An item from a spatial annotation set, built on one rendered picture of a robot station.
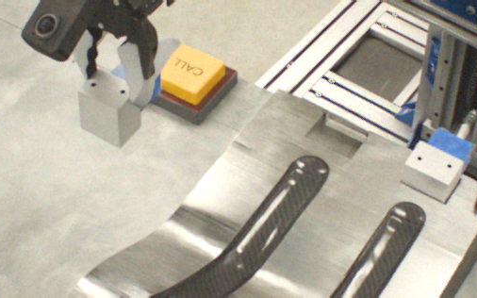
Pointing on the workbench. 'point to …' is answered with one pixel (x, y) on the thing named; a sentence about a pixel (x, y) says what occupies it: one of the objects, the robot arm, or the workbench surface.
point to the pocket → (335, 137)
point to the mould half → (303, 147)
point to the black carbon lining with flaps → (409, 224)
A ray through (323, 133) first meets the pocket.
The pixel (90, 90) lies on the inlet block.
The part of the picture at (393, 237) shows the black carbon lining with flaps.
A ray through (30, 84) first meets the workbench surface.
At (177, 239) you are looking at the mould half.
